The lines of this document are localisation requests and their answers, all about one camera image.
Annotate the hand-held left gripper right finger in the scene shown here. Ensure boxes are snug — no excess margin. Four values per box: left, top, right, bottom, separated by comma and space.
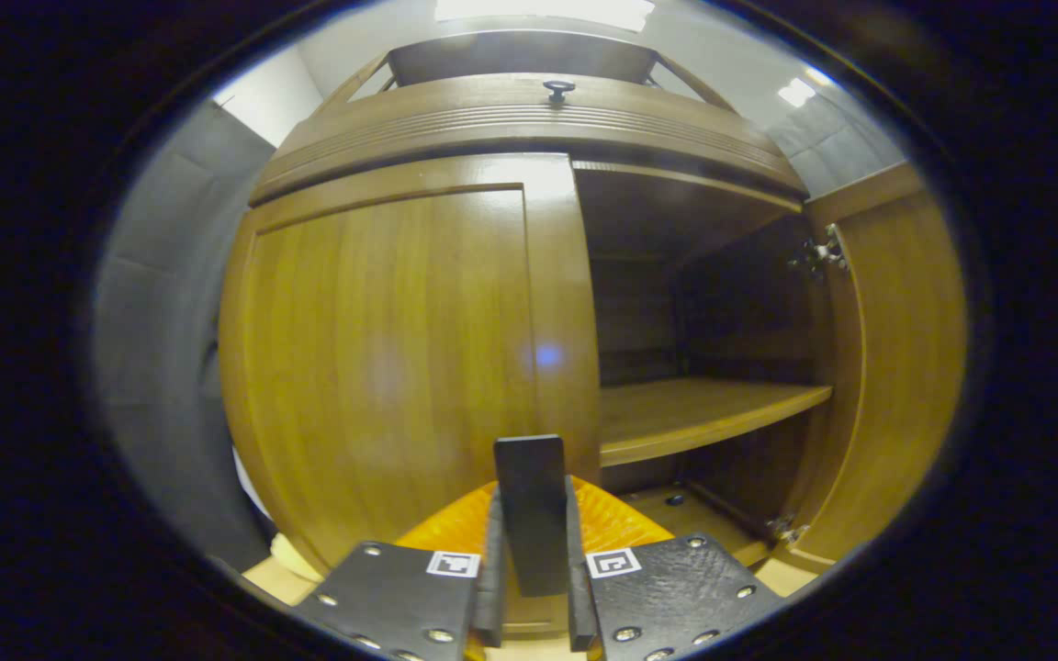
566, 475, 784, 661

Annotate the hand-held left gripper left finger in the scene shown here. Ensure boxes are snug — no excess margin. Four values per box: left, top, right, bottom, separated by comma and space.
291, 479, 506, 661

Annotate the black door handle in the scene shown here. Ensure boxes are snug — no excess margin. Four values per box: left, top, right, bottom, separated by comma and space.
493, 435, 569, 598

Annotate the wooden shoe cabinet door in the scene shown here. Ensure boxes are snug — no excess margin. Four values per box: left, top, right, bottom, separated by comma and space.
219, 153, 602, 639
772, 165, 968, 575

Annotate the brown wooden shoe cabinet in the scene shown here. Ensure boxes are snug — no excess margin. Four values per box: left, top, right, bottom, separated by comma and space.
247, 30, 838, 575

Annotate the wooden inner shelf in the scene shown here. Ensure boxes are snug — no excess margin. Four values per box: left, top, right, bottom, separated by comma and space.
599, 378, 833, 467

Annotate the white sheet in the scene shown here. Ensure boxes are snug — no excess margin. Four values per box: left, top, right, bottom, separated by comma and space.
232, 447, 275, 520

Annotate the wooden drawer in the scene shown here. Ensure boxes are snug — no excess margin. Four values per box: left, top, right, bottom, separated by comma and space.
283, 73, 782, 175

